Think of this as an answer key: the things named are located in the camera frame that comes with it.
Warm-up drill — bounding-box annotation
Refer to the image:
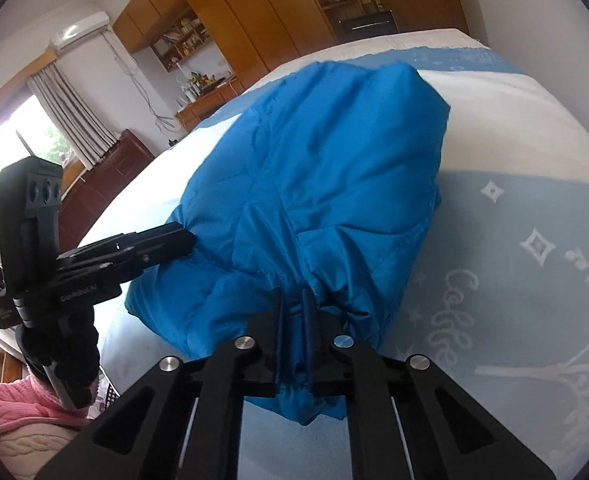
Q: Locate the wooden framed window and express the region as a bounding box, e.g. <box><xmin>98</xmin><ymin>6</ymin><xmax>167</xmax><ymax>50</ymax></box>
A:
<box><xmin>0</xmin><ymin>94</ymin><xmax>81</xmax><ymax>183</ymax></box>

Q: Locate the light wooden desk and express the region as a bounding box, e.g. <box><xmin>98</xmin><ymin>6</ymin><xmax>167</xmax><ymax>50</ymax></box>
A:
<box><xmin>174</xmin><ymin>77</ymin><xmax>248</xmax><ymax>134</ymax></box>

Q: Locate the white wall cable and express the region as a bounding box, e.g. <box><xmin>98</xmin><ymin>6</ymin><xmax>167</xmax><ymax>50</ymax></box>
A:
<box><xmin>108</xmin><ymin>29</ymin><xmax>176</xmax><ymax>132</ymax></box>

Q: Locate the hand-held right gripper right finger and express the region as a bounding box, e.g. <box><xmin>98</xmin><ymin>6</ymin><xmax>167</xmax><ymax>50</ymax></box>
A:
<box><xmin>301</xmin><ymin>287</ymin><xmax>558</xmax><ymax>480</ymax></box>

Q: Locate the white air conditioner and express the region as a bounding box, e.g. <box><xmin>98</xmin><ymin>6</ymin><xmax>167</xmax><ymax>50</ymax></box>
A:
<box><xmin>49</xmin><ymin>10</ymin><xmax>112</xmax><ymax>52</ymax></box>

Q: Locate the blue puffer jacket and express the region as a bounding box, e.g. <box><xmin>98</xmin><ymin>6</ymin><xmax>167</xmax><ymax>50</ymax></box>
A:
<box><xmin>124</xmin><ymin>60</ymin><xmax>451</xmax><ymax>426</ymax></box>

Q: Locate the blue and white printed blanket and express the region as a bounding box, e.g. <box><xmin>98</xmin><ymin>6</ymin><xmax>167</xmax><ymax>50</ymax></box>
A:
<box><xmin>79</xmin><ymin>27</ymin><xmax>589</xmax><ymax>480</ymax></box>

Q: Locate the person's cream knit clothing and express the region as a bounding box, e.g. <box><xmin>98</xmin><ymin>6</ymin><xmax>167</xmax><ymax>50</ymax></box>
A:
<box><xmin>0</xmin><ymin>421</ymin><xmax>84</xmax><ymax>480</ymax></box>

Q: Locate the black appliance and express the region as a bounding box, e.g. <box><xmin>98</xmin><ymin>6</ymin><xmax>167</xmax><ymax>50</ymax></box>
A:
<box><xmin>338</xmin><ymin>9</ymin><xmax>401</xmax><ymax>42</ymax></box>

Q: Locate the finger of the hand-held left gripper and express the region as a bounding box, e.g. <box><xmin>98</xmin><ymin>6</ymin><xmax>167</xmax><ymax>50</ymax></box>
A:
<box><xmin>57</xmin><ymin>222</ymin><xmax>197</xmax><ymax>284</ymax></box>

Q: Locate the light wooden wardrobe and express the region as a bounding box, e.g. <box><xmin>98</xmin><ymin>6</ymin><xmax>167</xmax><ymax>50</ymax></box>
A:
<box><xmin>113</xmin><ymin>0</ymin><xmax>471</xmax><ymax>97</ymax></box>

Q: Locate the wall shelf with books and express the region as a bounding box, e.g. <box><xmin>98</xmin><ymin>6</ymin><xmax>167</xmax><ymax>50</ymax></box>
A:
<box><xmin>149</xmin><ymin>10</ymin><xmax>211</xmax><ymax>74</ymax></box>

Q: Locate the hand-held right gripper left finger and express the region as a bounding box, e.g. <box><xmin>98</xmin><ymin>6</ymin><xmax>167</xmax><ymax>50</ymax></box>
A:
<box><xmin>34</xmin><ymin>287</ymin><xmax>285</xmax><ymax>480</ymax></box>

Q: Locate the person's left hand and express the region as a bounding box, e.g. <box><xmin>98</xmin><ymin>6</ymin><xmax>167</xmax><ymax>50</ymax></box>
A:
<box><xmin>17</xmin><ymin>309</ymin><xmax>101</xmax><ymax>409</ymax></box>

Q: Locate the dark wooden cabinet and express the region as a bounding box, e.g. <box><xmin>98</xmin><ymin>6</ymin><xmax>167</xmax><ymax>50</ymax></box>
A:
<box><xmin>59</xmin><ymin>129</ymin><xmax>156</xmax><ymax>254</ymax></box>

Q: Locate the striped grey curtain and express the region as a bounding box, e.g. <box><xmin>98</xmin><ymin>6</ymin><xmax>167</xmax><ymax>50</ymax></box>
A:
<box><xmin>27</xmin><ymin>62</ymin><xmax>121</xmax><ymax>172</ymax></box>

